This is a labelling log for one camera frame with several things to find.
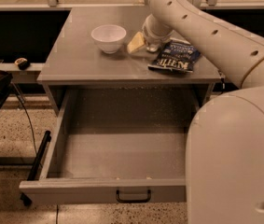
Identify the black drawer handle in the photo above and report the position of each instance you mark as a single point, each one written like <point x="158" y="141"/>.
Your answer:
<point x="128" y="197"/>

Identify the white ceramic bowl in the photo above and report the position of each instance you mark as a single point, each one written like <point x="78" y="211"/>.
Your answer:
<point x="108" y="38"/>

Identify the open grey top drawer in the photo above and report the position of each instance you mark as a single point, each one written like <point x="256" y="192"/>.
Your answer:
<point x="109" y="139"/>

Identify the grey drawer cabinet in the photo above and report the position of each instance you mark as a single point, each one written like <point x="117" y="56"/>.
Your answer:
<point x="76" y="61"/>

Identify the blue kettle chips bag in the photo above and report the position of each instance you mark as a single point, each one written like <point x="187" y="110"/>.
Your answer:
<point x="177" y="56"/>

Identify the black yellow tape measure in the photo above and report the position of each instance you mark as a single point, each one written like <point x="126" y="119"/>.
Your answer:
<point x="22" y="63"/>

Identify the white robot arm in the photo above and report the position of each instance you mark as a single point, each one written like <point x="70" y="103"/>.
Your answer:
<point x="225" y="145"/>

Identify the black floor bar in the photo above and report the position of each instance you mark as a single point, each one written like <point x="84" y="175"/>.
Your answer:
<point x="37" y="161"/>

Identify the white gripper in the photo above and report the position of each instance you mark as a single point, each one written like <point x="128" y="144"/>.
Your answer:
<point x="151" y="37"/>

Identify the green soda can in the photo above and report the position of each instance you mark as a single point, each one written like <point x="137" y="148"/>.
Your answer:
<point x="153" y="48"/>

